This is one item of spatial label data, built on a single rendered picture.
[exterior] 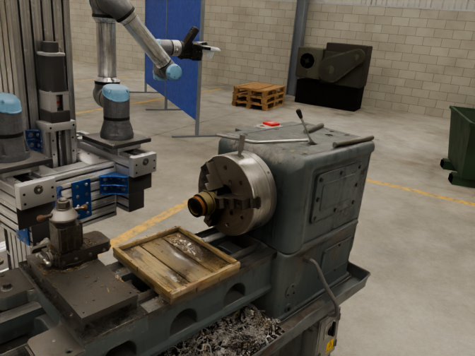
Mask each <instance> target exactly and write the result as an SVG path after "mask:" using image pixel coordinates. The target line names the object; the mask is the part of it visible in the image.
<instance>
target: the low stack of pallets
mask: <svg viewBox="0 0 475 356"><path fill-rule="evenodd" d="M233 87H234V91H233V101H232V105H233V106H239V105H243V104H247V105H246V107H245V108H252V107H256V106H262V111H268V110H270V109H273V108H275V107H278V106H280V105H283V104H284V103H283V101H284V96H285V91H286V89H285V86H284V85H273V84H268V83H259V82H253V83H246V84H242V85H235V86H233ZM279 88H280V91H278V90H277V89H279ZM240 89H242V90H240ZM277 95H279V97H276V96H277ZM238 102H239V103H238ZM275 102H278V104H275ZM269 104H270V105H269ZM267 105H269V106H270V107H268V106H267Z"/></svg>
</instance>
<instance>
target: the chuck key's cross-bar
mask: <svg viewBox="0 0 475 356"><path fill-rule="evenodd" d="M215 136H217V137H221V138H228V139H231V140H235V141H239V140H240V138H238V137H234V136H227V135H224V134H220V133H216V134H215ZM245 142H246V143H251V144H265V143H296V142H308V138H301V139H285V140H268V141H251V140H247V139H245Z"/></svg>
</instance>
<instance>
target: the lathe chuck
mask: <svg viewBox="0 0 475 356"><path fill-rule="evenodd" d="M237 154H238V152H231V153H225V154H221V155H215V156H213V157H212V158H213V161H214V163H215V166H216V169H217V170H218V173H219V175H220V178H221V181H222V183H223V184H225V185H227V186H225V187H224V188H222V189H219V190H218V191H212V192H213V193H214V194H215V195H216V196H221V195H224V194H228V193H232V194H237V195H241V196H246V197H249V198H256V197H257V196H258V197H259V207H258V209H256V208H248V209H246V210H238V209H235V208H233V209H230V210H229V209H227V208H224V209H223V211H222V213H221V216H220V218H219V220H218V223H217V225H216V229H217V230H218V231H220V232H222V233H223V234H225V235H229V236H238V235H241V234H244V233H246V232H249V231H251V230H254V229H256V228H258V227H260V226H261V225H262V224H263V223H264V222H265V220H266V219H267V217H268V214H269V211H270V207H271V190H270V186H269V182H268V179H267V178H266V175H265V173H264V170H263V169H262V168H261V166H260V165H259V163H258V162H257V161H256V160H255V159H254V158H252V157H251V156H249V155H248V154H246V153H242V154H241V156H243V158H237V157H235V155H237ZM202 177H204V175H203V172H202V171H201V172H200V175H199V185H198V188H199V192H200V191H201V190H200V186H202V185H203V184H202V181H201V178H202ZM255 225H258V226H256V227H255V228H254V229H252V228H253V227H254V226H255Z"/></svg>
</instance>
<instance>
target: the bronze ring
mask: <svg viewBox="0 0 475 356"><path fill-rule="evenodd" d="M214 197H216V195H215V194H214V193H213V192H212V191H207V190H201V191H200V192H199V193H198V194H195V195H194V196H193V197H191V198H190V199H189V200H188V202H187V206H188V209H189V212H190V213H191V214H192V215H193V216H194V217H196V218H198V217H201V216H205V215H208V214H212V213H214V212H215V210H216V202H215V199H214Z"/></svg>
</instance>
